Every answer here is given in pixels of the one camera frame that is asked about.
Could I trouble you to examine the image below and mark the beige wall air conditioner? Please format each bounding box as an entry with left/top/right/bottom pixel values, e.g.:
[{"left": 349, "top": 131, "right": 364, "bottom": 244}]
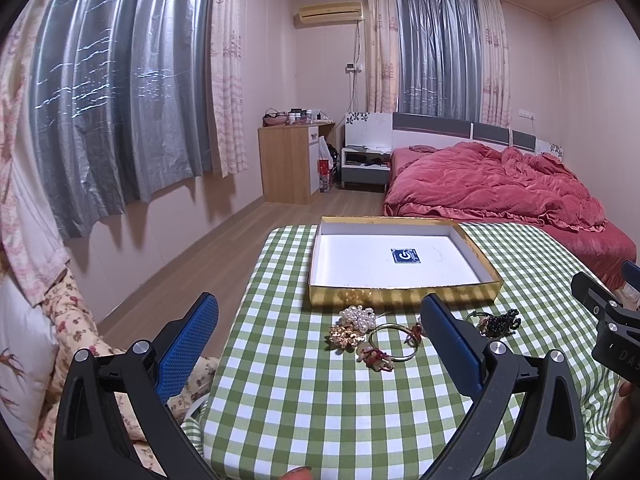
[{"left": 295, "top": 1, "right": 363, "bottom": 26}]

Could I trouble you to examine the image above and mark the green white checkered tablecloth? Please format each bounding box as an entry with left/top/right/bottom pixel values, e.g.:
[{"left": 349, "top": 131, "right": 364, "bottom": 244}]
[{"left": 180, "top": 222, "right": 622, "bottom": 480}]

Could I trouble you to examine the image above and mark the grey window curtain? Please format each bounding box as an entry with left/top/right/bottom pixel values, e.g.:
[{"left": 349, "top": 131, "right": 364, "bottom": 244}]
[
  {"left": 30, "top": 0, "right": 214, "bottom": 239},
  {"left": 397, "top": 0, "right": 482, "bottom": 122}
]

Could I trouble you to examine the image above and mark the pink bag on desk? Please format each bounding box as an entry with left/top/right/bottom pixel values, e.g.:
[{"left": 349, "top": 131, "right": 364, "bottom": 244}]
[{"left": 262, "top": 108, "right": 288, "bottom": 127}]

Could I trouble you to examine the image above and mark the pink floral curtain panel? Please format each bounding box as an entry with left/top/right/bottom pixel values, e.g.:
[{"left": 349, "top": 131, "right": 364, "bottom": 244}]
[{"left": 209, "top": 0, "right": 248, "bottom": 178}]

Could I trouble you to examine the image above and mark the white pearl jewelry cluster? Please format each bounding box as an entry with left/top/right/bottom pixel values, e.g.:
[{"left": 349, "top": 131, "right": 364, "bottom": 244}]
[{"left": 337, "top": 306, "right": 376, "bottom": 334}]

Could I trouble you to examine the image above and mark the grey back window curtain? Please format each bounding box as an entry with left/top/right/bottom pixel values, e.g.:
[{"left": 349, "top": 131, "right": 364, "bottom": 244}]
[{"left": 397, "top": 0, "right": 482, "bottom": 122}]

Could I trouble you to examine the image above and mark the red beaded jewelry piece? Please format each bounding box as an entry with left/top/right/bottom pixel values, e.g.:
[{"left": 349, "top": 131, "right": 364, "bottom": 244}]
[{"left": 356, "top": 342, "right": 394, "bottom": 372}]

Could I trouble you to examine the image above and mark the floral fabric cushion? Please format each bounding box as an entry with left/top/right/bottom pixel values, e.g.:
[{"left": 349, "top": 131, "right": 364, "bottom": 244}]
[{"left": 0, "top": 266, "right": 220, "bottom": 478}]

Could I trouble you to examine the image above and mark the white grey bed headboard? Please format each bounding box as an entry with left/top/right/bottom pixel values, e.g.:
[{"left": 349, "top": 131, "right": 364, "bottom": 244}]
[{"left": 344, "top": 113, "right": 563, "bottom": 160}]

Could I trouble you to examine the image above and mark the wooden desk cabinet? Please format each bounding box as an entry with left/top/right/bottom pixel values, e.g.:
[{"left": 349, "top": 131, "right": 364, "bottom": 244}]
[{"left": 258, "top": 122, "right": 334, "bottom": 205}]

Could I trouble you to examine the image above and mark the red quilted duvet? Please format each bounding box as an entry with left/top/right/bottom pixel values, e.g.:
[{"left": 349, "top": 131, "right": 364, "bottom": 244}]
[{"left": 383, "top": 142, "right": 637, "bottom": 290}]

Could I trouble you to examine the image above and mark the grey left window curtain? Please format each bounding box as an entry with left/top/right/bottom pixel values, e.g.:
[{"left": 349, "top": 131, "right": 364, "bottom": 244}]
[{"left": 30, "top": 0, "right": 214, "bottom": 239}]

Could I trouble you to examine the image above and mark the white bedside table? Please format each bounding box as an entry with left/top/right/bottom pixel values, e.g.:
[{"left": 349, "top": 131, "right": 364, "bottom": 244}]
[{"left": 341, "top": 146, "right": 392, "bottom": 190}]

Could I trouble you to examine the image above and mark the red shopping bag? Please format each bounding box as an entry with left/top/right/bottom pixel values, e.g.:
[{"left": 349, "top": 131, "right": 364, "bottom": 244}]
[{"left": 318, "top": 158, "right": 333, "bottom": 193}]

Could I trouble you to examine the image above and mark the black beaded bracelet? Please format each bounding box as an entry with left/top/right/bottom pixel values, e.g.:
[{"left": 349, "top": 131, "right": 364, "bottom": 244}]
[{"left": 466, "top": 308, "right": 522, "bottom": 339}]

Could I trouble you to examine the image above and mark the gold white shallow box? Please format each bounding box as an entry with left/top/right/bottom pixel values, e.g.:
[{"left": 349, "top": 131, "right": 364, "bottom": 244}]
[{"left": 308, "top": 217, "right": 503, "bottom": 309}]

